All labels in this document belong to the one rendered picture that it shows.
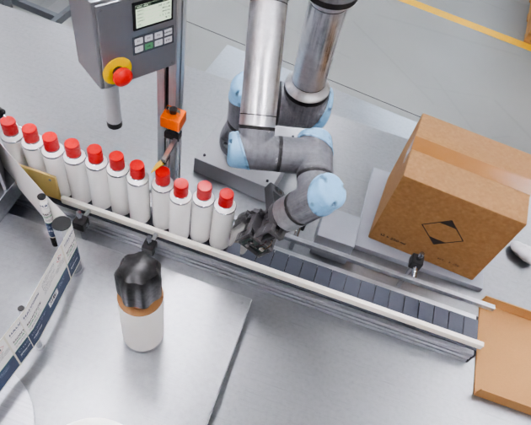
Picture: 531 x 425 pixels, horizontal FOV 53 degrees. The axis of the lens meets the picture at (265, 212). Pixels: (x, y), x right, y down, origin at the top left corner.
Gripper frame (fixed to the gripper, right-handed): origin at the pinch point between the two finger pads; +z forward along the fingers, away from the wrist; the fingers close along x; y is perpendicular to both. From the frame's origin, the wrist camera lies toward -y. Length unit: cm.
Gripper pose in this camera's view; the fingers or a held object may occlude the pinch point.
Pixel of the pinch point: (235, 236)
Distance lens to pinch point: 130.0
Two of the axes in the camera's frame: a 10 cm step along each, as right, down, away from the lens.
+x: 7.4, 5.7, 3.6
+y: -2.9, 7.5, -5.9
